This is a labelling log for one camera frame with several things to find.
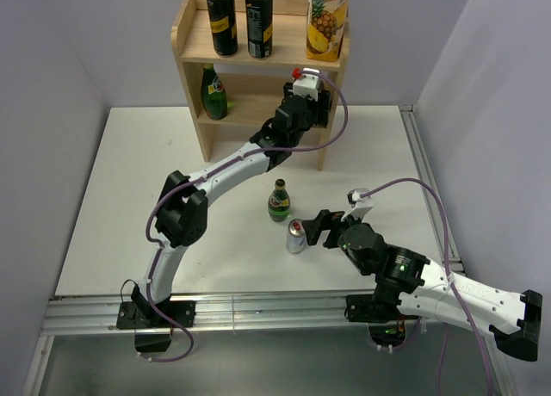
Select blue silver can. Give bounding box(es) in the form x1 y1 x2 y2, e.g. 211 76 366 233
286 219 306 254

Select green glass bottle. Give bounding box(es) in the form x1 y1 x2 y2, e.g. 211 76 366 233
201 64 228 121
268 178 291 222

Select dark grey can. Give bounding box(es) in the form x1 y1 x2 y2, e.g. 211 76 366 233
245 0 273 59

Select black yellow tall can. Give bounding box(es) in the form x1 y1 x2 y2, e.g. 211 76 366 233
207 0 238 57

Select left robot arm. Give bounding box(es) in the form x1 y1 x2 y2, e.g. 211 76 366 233
116 71 331 329

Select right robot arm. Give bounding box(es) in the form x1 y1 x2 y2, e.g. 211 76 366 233
302 209 542 362

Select wooden two-tier shelf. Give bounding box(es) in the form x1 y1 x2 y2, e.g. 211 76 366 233
171 0 350 160

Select pineapple juice carton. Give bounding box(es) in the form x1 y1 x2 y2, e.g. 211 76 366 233
306 0 349 62

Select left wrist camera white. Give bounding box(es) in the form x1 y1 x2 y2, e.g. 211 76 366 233
292 68 322 102

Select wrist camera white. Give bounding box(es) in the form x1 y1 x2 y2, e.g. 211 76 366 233
341 188 375 222
292 68 322 102

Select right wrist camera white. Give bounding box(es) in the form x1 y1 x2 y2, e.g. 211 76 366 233
341 188 375 222

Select aluminium side rail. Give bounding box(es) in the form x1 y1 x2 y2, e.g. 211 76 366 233
399 105 518 395

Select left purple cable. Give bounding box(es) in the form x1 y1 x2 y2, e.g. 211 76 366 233
145 68 349 363

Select aluminium front rail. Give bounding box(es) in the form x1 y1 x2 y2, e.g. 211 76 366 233
39 289 374 337

